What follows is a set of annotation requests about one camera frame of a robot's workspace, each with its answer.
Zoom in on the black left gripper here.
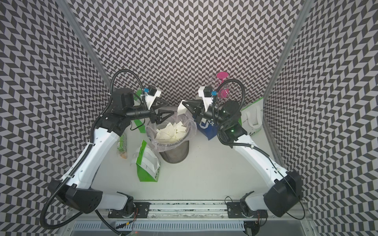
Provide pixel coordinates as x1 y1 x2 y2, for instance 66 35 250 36
125 98 175 124

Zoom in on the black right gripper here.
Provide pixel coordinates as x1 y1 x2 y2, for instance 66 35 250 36
183 99 228 127

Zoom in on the white receipt piece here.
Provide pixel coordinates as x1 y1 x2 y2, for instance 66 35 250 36
177 100 188 116

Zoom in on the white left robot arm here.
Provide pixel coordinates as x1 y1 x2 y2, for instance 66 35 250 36
48 87 173 214

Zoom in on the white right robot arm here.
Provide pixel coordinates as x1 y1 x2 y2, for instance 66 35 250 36
182 99 303 217

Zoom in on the green white bag back left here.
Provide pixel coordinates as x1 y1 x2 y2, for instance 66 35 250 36
132 88 148 134

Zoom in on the green white bag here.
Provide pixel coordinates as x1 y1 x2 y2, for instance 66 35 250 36
135 140 160 183
132 88 148 134
239 98 263 136

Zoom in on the blue paper bag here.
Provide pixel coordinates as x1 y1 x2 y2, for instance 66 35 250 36
197 118 218 140

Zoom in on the clear plastic bin liner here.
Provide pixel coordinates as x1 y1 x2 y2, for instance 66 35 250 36
145 112 197 152

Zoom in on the pile of receipt scraps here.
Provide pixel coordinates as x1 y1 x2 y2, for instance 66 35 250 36
156 122 187 144

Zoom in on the mesh waste bin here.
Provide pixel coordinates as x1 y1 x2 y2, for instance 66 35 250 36
146 112 197 164

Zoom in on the pink hourglass ornament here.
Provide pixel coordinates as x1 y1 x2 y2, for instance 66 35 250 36
215 71 230 99

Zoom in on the green drink carton pack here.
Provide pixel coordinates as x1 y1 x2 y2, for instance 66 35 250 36
117 132 128 159

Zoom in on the white receipt on front bag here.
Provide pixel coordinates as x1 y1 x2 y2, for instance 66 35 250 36
141 148 160 176

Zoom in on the green white bag front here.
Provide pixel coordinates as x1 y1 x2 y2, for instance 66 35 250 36
135 140 160 183

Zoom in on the green white bag right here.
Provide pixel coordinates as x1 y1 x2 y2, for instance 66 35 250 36
239 98 263 136

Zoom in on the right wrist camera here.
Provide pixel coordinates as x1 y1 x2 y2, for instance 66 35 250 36
198 86 218 112

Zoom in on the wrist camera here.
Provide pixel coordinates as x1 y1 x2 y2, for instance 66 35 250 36
142 86 162 110
198 86 218 112

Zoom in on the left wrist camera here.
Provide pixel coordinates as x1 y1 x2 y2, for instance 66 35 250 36
142 86 162 110

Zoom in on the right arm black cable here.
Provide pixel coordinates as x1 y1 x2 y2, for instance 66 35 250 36
212 78 306 220

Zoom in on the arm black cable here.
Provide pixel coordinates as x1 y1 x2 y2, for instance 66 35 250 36
212 78 306 220
39 69 145 236

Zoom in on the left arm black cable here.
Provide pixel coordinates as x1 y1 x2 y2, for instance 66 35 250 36
39 69 145 236

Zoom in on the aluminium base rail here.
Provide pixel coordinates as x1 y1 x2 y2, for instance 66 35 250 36
58 197 319 236

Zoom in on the aluminium corner post left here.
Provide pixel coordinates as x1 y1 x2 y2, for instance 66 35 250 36
56 0 110 87

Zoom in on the aluminium corner post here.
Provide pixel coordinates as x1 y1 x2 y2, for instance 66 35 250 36
56 0 110 87
262 0 314 102

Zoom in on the aluminium corner post right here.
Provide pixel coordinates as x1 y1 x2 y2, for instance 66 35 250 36
262 0 314 102

